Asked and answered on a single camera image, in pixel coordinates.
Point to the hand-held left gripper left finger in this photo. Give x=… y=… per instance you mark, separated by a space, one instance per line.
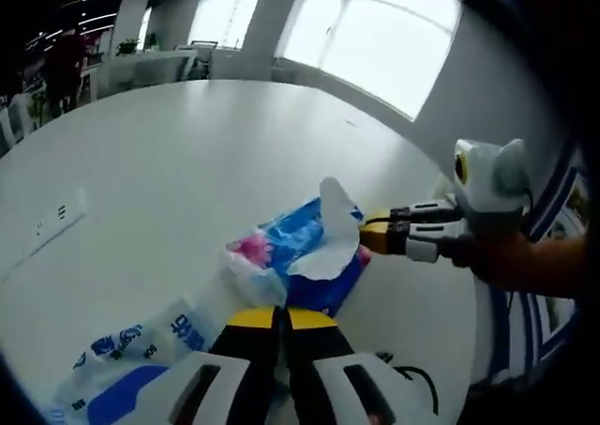
x=225 y=387

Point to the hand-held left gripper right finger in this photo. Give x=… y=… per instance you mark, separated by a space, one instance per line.
x=356 y=392

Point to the blue pink tissue pack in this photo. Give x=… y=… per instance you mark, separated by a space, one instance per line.
x=319 y=293

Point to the large window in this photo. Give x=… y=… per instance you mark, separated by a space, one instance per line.
x=370 y=35

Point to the narrow window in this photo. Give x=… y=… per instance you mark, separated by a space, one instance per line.
x=225 y=7

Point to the black framed chair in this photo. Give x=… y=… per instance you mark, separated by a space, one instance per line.
x=204 y=52

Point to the person's right hand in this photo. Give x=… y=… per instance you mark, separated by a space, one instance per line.
x=485 y=258

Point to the person's black shirt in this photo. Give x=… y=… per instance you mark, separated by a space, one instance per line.
x=497 y=406

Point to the wet wipes pack blue lid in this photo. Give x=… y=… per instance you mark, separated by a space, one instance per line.
x=122 y=397

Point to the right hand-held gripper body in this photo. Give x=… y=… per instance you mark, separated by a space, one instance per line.
x=492 y=186

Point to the white office chair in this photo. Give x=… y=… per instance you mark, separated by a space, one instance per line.
x=154 y=68
x=9 y=125

